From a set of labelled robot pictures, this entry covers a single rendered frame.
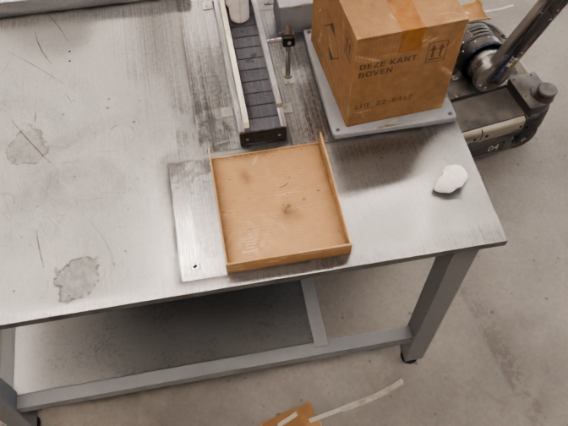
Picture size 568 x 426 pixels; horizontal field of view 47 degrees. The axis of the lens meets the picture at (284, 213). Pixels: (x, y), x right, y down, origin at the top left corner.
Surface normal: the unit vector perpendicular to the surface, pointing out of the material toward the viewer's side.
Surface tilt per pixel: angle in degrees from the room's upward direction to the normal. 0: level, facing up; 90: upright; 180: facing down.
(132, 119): 0
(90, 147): 0
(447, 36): 90
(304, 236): 0
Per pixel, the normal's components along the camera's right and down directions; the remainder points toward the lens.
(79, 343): 0.00, -0.54
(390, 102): 0.25, 0.82
